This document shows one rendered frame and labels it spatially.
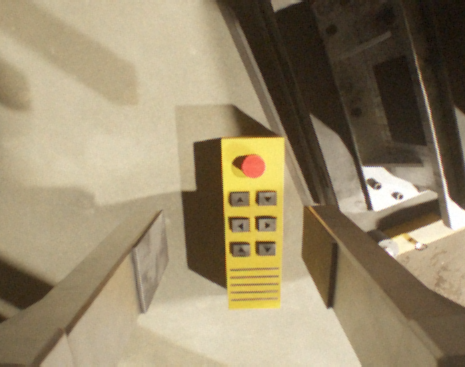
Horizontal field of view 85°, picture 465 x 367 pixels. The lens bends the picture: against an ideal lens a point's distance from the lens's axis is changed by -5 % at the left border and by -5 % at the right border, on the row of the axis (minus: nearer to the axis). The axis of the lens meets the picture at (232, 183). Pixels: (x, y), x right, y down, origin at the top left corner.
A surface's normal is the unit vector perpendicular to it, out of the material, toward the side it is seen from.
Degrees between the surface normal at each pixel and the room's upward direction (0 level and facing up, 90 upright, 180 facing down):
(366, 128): 0
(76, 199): 0
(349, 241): 90
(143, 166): 0
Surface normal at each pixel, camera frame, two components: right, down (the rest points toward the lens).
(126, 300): 1.00, -0.03
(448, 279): 0.00, 0.24
